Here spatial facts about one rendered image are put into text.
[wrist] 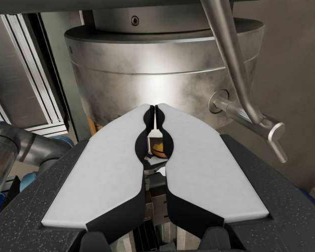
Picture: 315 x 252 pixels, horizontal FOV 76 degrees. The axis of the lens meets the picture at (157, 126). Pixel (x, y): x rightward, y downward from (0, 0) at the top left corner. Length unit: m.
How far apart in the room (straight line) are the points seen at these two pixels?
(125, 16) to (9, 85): 1.16
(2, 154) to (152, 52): 0.36
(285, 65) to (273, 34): 0.34
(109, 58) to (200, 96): 0.12
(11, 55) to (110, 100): 1.09
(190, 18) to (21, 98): 1.23
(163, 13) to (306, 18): 1.96
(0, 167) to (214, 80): 0.39
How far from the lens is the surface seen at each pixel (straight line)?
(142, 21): 0.28
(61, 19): 0.91
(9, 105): 1.44
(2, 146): 0.50
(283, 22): 2.03
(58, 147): 0.57
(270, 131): 0.22
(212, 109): 0.28
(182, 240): 1.34
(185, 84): 0.24
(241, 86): 0.17
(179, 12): 0.27
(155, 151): 0.46
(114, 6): 0.23
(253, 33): 0.29
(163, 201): 0.81
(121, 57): 0.24
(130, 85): 0.25
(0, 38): 1.33
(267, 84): 2.15
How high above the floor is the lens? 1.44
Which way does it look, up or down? 55 degrees down
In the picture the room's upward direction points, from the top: 152 degrees clockwise
